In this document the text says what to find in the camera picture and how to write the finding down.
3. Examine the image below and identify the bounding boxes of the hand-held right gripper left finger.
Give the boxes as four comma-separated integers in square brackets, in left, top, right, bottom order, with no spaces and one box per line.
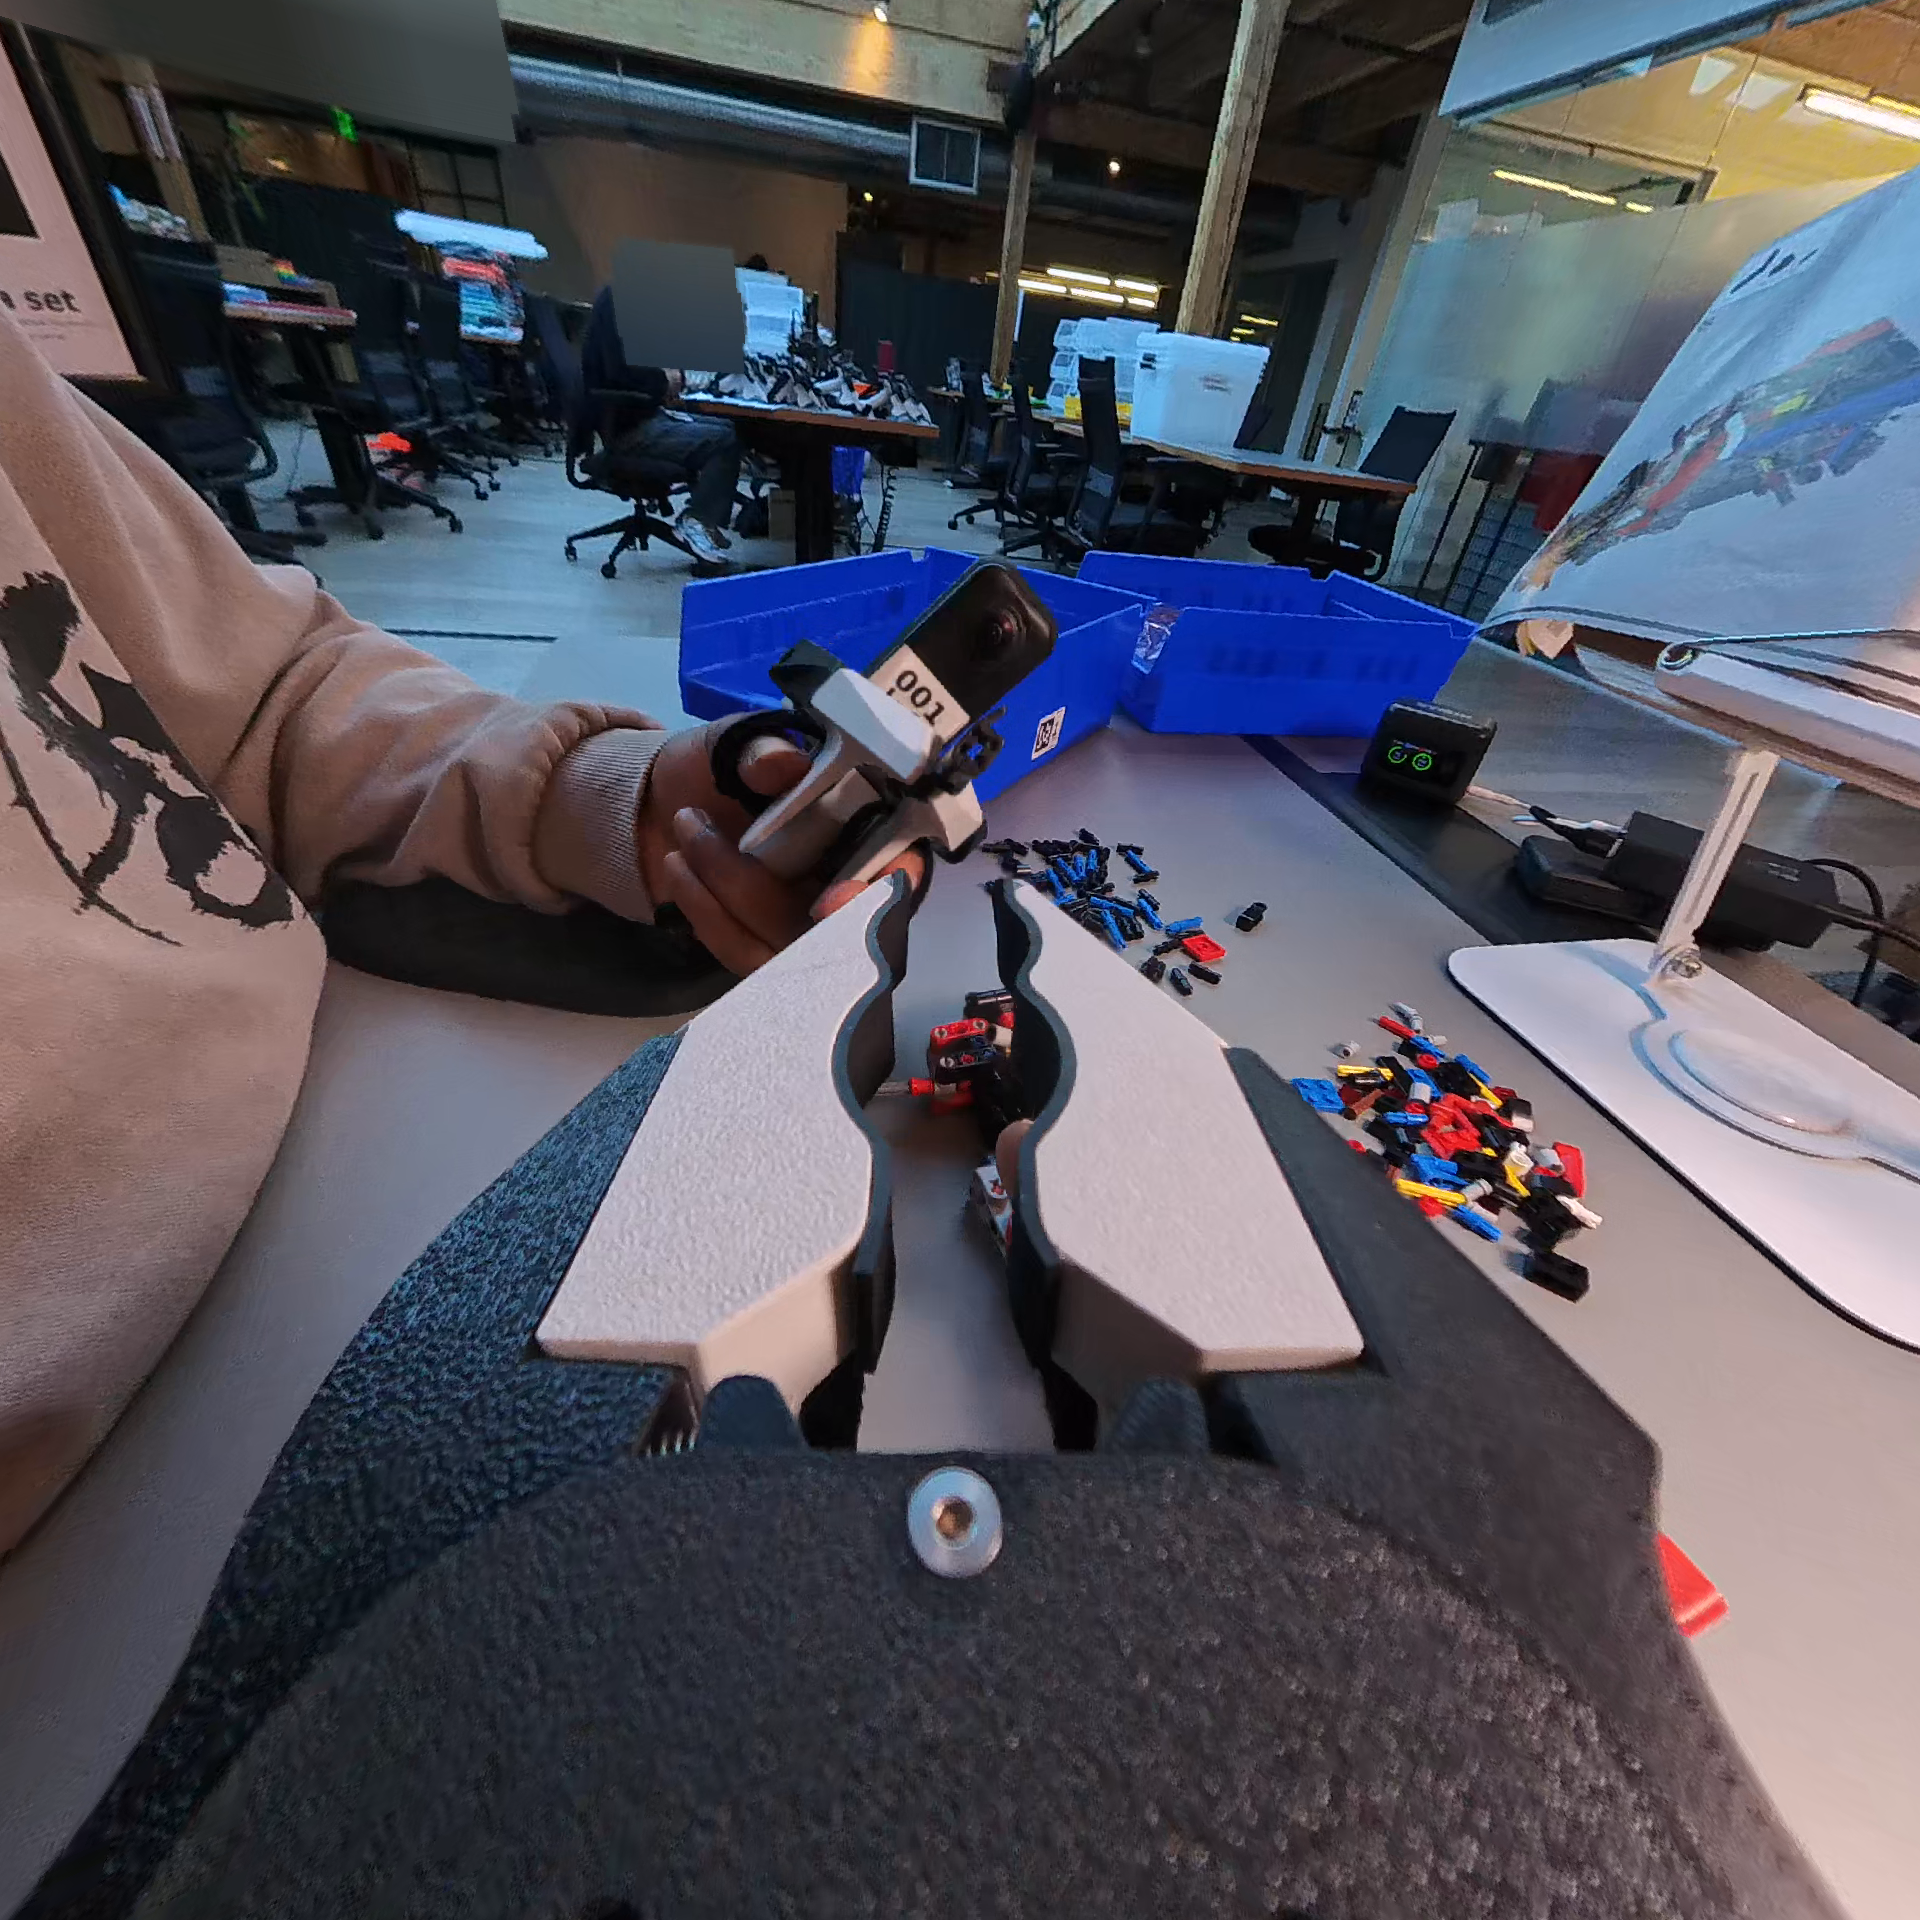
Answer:
[535,867,919,1421]

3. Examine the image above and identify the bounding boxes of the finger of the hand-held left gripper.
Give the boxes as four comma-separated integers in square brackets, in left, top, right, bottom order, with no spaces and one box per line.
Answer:
[818,666,940,785]
[897,785,988,875]

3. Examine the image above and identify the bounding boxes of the black cable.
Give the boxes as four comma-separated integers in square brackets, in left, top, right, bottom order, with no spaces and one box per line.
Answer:
[1801,858,1920,1046]

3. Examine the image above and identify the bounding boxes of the lego instruction booklet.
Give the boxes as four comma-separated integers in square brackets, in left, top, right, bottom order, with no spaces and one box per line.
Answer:
[1477,166,1920,652]

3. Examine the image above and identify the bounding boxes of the person's left hand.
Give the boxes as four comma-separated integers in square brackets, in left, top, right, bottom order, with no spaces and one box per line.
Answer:
[638,727,932,975]

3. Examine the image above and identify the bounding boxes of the pile of black blue pins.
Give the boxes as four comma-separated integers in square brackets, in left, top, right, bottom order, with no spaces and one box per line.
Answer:
[984,830,1228,998]

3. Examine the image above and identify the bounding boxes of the pile of mixed lego pieces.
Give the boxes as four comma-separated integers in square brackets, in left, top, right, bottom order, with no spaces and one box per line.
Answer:
[1289,1001,1608,1304]

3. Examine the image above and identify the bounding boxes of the white storage box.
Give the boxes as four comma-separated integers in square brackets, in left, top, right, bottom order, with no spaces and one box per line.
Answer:
[1133,333,1275,452]

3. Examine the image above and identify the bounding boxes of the black device green display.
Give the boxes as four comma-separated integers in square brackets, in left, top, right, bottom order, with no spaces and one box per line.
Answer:
[1358,700,1500,807]

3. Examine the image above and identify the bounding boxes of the dark office table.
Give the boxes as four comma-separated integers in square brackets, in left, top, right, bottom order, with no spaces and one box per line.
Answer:
[677,393,940,566]

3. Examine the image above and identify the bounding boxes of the blue storage bin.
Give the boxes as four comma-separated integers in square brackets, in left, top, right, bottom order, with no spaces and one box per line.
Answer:
[681,548,1150,802]
[1077,553,1478,738]

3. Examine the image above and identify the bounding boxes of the black desk mat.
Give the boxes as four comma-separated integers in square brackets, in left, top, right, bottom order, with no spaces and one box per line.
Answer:
[1250,637,1920,1039]

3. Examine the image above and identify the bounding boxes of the black office chair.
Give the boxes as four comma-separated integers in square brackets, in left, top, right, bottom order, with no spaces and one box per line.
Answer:
[1002,355,1203,572]
[1250,404,1459,584]

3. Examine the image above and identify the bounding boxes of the wooden office table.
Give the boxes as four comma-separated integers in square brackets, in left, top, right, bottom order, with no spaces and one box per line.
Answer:
[1051,417,1420,500]

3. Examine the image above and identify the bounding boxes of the framed marker sign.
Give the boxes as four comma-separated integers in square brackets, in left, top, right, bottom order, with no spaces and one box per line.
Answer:
[0,35,144,384]

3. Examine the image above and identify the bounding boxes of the black power adapter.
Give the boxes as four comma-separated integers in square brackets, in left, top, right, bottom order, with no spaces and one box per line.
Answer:
[1614,810,1839,950]

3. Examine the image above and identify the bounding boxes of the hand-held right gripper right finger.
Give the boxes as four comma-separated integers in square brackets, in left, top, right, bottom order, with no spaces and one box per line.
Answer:
[989,877,1370,1410]

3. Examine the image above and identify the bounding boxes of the person's left forearm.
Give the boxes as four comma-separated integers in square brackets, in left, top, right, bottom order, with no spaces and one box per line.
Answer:
[181,561,671,920]

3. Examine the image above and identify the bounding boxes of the lego car model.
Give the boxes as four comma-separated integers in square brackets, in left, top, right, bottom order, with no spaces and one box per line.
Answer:
[874,983,1731,1640]

